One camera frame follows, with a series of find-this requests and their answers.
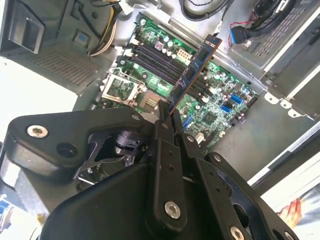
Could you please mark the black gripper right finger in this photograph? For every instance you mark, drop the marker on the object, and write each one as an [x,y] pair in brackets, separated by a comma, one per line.
[207,175]

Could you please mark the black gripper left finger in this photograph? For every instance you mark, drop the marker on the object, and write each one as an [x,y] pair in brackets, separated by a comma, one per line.
[70,125]

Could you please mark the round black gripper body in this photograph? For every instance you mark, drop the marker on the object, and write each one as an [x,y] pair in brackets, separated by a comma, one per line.
[105,212]

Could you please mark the RAM stick black chips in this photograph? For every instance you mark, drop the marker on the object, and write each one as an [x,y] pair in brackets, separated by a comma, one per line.
[192,72]

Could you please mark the person hand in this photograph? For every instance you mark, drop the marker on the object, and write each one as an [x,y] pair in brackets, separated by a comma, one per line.
[293,212]

